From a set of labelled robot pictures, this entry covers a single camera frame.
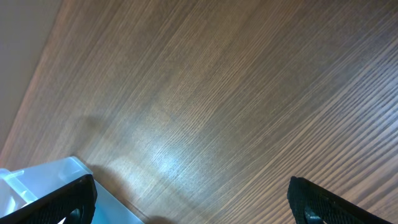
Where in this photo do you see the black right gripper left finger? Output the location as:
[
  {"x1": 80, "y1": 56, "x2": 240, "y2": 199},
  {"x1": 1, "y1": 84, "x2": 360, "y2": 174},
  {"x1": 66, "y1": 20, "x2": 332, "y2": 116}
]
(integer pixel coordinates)
[{"x1": 1, "y1": 174, "x2": 98, "y2": 224}]

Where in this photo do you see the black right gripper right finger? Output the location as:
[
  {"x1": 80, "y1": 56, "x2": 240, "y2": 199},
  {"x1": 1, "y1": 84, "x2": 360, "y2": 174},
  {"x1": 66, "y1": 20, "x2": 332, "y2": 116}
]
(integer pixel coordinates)
[{"x1": 287, "y1": 176, "x2": 389, "y2": 224}]

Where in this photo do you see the clear plastic storage box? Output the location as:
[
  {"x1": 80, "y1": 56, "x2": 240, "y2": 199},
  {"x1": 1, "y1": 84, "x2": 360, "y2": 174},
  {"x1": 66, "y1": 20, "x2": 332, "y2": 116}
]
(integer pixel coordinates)
[{"x1": 1, "y1": 156, "x2": 142, "y2": 224}]

